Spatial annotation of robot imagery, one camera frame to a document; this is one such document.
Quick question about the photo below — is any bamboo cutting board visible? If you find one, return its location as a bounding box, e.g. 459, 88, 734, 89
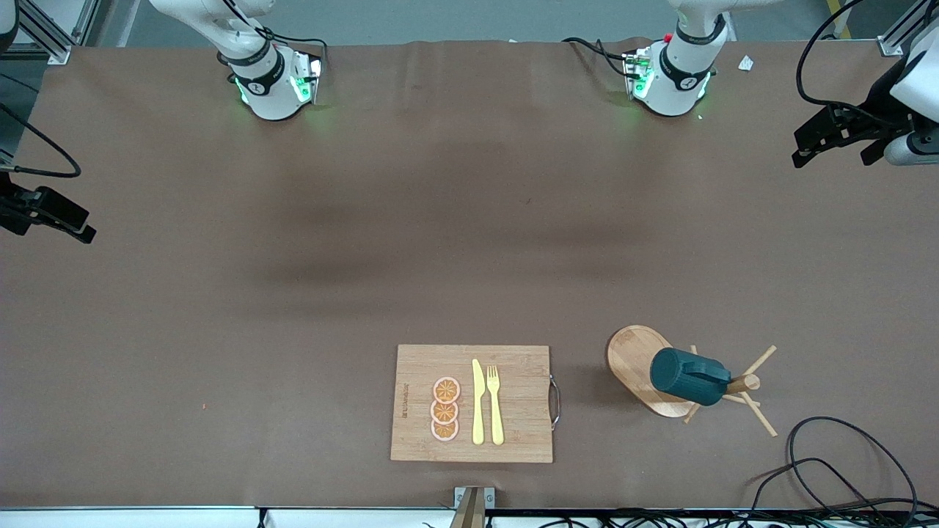
390, 345, 562, 463

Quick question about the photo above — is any brown table cover sheet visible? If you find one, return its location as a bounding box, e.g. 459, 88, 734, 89
0, 38, 939, 510

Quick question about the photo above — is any wooden mug tree stand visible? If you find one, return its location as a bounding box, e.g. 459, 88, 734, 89
607, 325, 778, 438

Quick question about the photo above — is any metal table edge bracket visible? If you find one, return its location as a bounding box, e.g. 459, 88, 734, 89
449, 486, 495, 528

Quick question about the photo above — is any white table edge rail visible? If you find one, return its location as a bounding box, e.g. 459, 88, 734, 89
0, 506, 456, 528

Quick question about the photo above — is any yellow plastic knife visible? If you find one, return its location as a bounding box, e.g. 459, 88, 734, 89
472, 359, 486, 446

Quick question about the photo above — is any black loose cable loop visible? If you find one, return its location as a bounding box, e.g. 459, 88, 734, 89
748, 458, 881, 514
786, 417, 919, 514

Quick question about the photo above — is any dark teal mug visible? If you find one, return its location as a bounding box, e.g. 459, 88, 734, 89
650, 347, 732, 407

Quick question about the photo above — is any aluminium frame profile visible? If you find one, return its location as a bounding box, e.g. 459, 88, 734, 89
0, 0, 111, 65
878, 0, 939, 57

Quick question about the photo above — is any yellow plastic fork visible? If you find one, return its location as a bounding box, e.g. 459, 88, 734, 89
486, 365, 505, 446

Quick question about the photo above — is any black base cable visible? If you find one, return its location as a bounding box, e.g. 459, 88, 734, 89
562, 37, 635, 78
249, 26, 329, 70

